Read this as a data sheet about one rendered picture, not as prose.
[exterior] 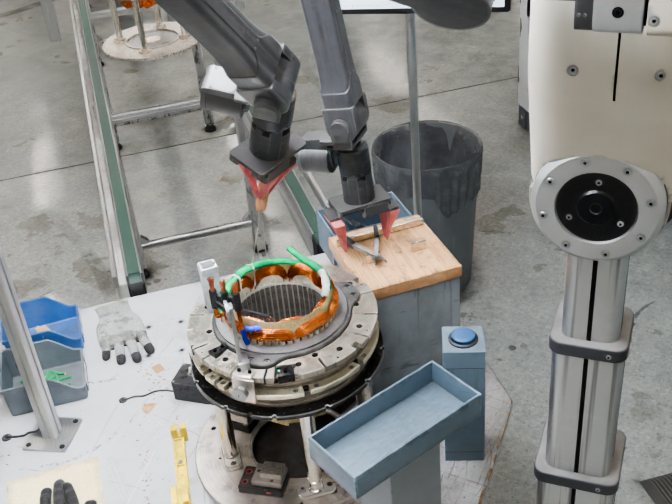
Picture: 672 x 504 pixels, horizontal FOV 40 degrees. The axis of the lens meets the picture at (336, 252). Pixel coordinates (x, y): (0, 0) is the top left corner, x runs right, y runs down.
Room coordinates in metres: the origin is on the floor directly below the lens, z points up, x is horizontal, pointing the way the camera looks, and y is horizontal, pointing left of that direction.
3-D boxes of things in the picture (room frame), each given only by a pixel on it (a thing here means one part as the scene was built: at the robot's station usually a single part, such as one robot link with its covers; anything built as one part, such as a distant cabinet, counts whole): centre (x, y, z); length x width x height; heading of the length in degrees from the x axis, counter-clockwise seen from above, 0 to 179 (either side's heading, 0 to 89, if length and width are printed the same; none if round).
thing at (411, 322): (1.43, -0.11, 0.91); 0.19 x 0.19 x 0.26; 16
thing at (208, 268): (1.27, 0.21, 1.14); 0.03 x 0.03 x 0.09; 20
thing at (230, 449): (1.21, 0.22, 0.91); 0.02 x 0.02 x 0.21
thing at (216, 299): (1.13, 0.17, 1.21); 0.04 x 0.04 x 0.03; 20
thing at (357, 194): (1.44, -0.05, 1.20); 0.10 x 0.07 x 0.07; 107
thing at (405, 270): (1.43, -0.11, 1.05); 0.20 x 0.19 x 0.02; 16
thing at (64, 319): (1.63, 0.66, 0.82); 0.16 x 0.14 x 0.07; 105
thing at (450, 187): (2.83, -0.35, 0.39); 0.39 x 0.39 x 0.35
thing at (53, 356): (1.47, 0.62, 0.82); 0.16 x 0.14 x 0.07; 103
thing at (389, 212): (1.45, -0.08, 1.13); 0.07 x 0.07 x 0.09; 17
